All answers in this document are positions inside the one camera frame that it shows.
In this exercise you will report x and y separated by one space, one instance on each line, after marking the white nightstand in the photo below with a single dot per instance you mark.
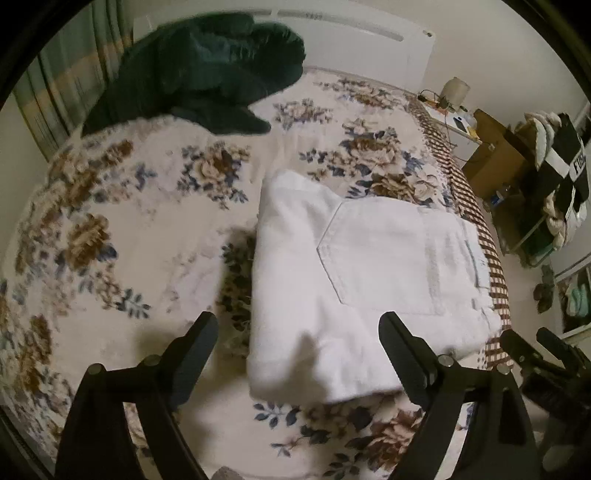
457 134

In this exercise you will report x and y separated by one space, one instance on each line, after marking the brown checked bed sheet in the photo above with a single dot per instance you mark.
491 258

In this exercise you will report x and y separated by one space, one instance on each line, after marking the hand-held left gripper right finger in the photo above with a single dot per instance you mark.
404 360

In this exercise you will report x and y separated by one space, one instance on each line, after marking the blue bottle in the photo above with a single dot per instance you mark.
497 197

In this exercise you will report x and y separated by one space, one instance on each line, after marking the green striped curtain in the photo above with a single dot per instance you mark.
60 87

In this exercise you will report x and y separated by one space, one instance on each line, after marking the pair of dark slippers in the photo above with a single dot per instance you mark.
545 290

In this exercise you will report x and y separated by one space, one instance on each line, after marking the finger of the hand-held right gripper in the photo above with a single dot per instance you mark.
521 353
559 350

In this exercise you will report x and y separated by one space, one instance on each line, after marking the dark green blanket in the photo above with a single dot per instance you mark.
198 69

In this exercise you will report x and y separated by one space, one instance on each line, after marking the white wardrobe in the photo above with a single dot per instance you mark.
575 295

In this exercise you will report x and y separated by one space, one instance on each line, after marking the metal chair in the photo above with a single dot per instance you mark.
526 240

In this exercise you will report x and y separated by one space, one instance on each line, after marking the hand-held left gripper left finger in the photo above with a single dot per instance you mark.
194 362

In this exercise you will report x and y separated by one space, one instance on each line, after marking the black and white jacket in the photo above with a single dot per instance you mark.
565 152

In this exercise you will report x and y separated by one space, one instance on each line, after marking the floral bed blanket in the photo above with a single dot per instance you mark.
129 240

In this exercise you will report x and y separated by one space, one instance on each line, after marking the white pants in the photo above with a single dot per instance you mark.
369 277

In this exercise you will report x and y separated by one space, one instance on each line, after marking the white headboard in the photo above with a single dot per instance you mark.
369 46

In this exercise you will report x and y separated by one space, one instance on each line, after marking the large cardboard box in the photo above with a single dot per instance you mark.
491 157

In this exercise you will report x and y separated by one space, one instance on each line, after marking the white clothes pile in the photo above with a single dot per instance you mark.
556 221

